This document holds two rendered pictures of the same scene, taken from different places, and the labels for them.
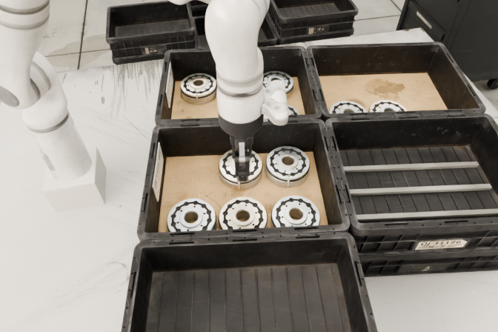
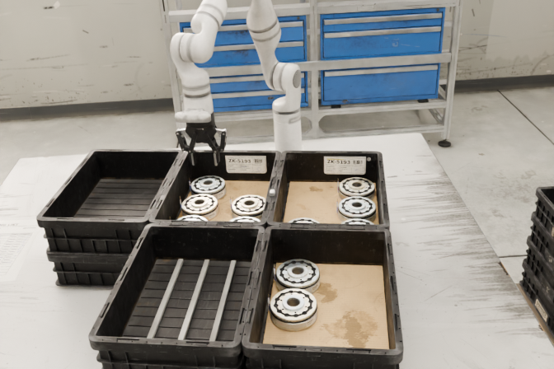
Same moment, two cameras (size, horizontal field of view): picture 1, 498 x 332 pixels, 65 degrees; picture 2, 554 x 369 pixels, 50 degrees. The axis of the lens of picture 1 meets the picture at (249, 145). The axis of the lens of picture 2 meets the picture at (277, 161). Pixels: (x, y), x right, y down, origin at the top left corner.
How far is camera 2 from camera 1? 1.64 m
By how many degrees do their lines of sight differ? 76
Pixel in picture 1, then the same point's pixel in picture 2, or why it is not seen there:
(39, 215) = not seen: hidden behind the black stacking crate
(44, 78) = (279, 79)
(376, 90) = (353, 319)
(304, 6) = not seen: outside the picture
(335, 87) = (360, 284)
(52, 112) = (279, 103)
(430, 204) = (173, 319)
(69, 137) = (279, 125)
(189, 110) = (331, 189)
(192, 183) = (246, 192)
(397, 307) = not seen: hidden behind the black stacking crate
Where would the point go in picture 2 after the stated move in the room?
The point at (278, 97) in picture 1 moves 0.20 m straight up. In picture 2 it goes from (191, 113) to (181, 34)
